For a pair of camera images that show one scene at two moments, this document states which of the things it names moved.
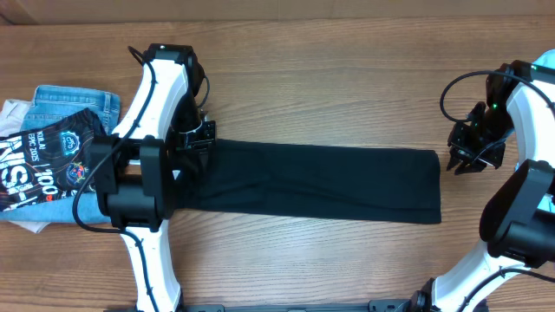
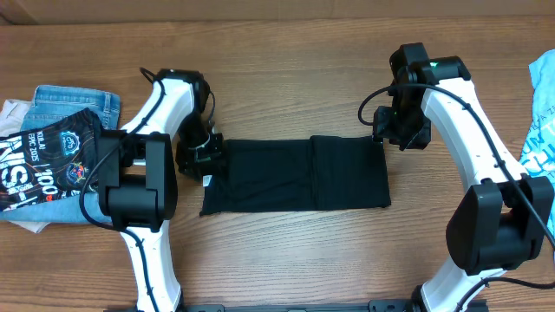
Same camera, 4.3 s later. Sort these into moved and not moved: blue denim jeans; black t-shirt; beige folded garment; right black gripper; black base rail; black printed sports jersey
Moved: right black gripper; black t-shirt
Not moved: beige folded garment; black printed sports jersey; blue denim jeans; black base rail
